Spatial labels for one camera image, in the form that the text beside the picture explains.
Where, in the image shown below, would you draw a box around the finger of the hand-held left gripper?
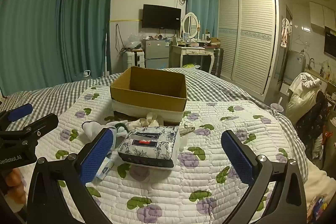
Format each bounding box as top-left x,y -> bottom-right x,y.
0,103 -> 33,131
0,113 -> 59,147

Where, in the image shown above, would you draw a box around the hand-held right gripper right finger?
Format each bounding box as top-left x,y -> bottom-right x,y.
221,130 -> 307,224

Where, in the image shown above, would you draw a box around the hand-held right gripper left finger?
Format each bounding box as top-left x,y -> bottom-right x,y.
27,128 -> 114,224

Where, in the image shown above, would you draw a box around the small blue white packet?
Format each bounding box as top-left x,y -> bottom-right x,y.
96,156 -> 114,179

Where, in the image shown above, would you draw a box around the green and white sock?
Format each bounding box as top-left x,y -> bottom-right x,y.
115,122 -> 130,136

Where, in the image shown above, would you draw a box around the floral tissue pack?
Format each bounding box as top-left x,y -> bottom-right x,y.
117,126 -> 181,169

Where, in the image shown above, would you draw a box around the white cable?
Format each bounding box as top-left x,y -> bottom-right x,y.
180,123 -> 196,137

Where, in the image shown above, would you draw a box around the cardboard box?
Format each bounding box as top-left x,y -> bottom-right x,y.
110,66 -> 187,125

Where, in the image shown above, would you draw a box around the person's left hand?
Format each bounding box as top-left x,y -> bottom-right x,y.
5,168 -> 27,205

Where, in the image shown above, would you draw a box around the floral quilted blanket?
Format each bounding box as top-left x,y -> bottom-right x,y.
20,85 -> 308,224

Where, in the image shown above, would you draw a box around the plastic cup with straw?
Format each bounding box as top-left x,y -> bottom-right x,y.
272,97 -> 284,115

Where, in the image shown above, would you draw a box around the clear water jug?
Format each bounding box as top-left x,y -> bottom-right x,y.
76,70 -> 92,81

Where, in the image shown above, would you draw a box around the grey checkered bed sheet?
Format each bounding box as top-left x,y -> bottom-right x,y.
0,67 -> 310,177

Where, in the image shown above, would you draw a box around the wide green curtain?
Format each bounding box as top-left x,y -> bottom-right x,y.
0,0 -> 69,96

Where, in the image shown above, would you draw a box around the dark floral garment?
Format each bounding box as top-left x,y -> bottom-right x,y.
295,90 -> 330,159

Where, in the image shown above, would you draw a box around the colourful printed bag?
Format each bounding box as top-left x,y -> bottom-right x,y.
307,195 -> 329,220

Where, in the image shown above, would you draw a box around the white pole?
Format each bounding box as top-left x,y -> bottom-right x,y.
104,32 -> 110,78

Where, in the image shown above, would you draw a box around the silver suitcase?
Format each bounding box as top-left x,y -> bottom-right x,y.
210,48 -> 224,79

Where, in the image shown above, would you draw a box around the white suitcase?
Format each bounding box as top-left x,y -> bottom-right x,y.
125,50 -> 146,70

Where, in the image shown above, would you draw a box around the narrow green curtain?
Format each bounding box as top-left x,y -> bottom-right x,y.
56,0 -> 116,83

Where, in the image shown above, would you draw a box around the grey appliance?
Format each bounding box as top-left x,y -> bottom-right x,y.
285,50 -> 306,83

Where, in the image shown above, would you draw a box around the white dressing table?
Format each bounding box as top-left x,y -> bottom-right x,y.
169,44 -> 215,74

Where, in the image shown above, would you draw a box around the silver small fridge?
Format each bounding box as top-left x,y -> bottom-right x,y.
142,38 -> 171,69

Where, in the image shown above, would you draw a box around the clear plastic bag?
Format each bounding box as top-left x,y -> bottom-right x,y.
127,33 -> 144,49

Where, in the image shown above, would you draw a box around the white slatted wardrobe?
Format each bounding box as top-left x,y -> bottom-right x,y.
217,0 -> 280,96

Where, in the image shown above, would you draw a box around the hanging light clothes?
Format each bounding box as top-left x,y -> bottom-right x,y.
280,18 -> 293,47

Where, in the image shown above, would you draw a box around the oval white mirror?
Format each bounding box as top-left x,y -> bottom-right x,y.
182,12 -> 201,40

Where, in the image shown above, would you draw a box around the light blue curtain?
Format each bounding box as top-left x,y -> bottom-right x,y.
186,0 -> 219,41

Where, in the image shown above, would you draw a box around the white kitchen cabinets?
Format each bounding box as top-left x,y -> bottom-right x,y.
309,1 -> 336,33

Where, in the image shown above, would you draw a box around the dark hanging cables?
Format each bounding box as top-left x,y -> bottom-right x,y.
115,24 -> 127,57

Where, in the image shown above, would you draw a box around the black wall television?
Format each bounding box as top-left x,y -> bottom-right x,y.
142,4 -> 182,30

